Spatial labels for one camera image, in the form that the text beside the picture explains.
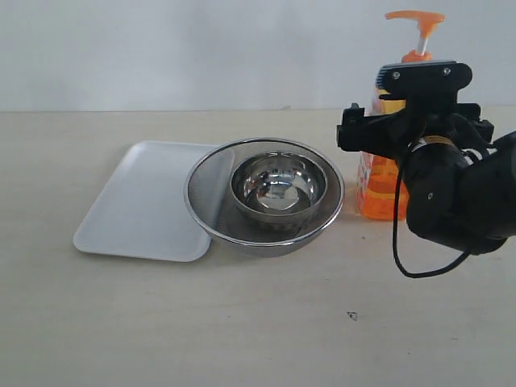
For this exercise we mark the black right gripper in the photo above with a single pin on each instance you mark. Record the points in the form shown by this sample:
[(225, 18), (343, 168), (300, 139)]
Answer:
[(424, 116)]

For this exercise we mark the orange soap pump bottle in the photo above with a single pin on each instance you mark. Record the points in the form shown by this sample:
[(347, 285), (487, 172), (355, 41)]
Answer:
[(376, 175)]

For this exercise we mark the large steel mesh colander bowl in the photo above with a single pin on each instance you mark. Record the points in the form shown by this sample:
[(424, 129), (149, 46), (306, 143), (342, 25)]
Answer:
[(208, 198)]

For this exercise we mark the white rectangular plastic tray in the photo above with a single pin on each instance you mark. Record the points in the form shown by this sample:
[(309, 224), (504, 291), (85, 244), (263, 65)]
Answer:
[(140, 212)]

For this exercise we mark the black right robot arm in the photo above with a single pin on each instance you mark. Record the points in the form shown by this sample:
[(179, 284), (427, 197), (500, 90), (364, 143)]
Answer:
[(461, 187)]

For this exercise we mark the small stainless steel bowl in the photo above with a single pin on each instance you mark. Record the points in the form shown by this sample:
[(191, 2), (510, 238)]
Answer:
[(278, 190)]

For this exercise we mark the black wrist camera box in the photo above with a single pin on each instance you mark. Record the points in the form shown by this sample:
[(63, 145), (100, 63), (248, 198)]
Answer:
[(423, 78)]

